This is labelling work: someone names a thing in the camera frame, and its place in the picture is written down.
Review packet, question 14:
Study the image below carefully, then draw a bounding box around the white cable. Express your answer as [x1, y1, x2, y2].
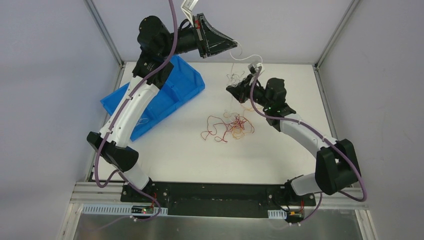
[226, 39, 264, 88]

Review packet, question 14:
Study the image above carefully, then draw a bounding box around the red cable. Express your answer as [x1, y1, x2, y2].
[200, 113, 256, 144]

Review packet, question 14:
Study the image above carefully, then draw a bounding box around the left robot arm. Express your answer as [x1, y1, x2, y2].
[86, 13, 238, 203]

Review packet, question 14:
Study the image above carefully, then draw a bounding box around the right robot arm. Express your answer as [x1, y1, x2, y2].
[226, 74, 360, 205]

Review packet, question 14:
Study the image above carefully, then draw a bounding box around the blue plastic divided bin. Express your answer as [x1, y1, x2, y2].
[99, 55, 205, 147]

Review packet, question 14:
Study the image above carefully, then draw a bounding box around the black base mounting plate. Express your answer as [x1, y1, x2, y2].
[120, 181, 316, 218]

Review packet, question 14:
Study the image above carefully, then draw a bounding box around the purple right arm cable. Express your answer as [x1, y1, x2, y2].
[249, 67, 369, 226]

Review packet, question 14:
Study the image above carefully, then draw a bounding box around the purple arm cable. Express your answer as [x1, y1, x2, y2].
[249, 67, 369, 226]
[94, 0, 180, 223]

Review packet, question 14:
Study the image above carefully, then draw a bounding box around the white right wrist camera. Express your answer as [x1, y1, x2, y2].
[248, 62, 263, 75]

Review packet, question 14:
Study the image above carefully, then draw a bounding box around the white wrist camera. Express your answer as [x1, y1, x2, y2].
[180, 0, 199, 21]
[248, 62, 263, 75]

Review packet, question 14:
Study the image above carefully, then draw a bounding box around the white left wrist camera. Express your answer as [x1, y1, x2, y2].
[180, 0, 199, 21]

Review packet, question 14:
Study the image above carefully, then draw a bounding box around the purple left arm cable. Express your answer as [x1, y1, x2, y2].
[94, 0, 180, 223]

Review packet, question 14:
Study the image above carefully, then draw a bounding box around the aluminium frame rail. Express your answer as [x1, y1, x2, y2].
[58, 181, 378, 240]

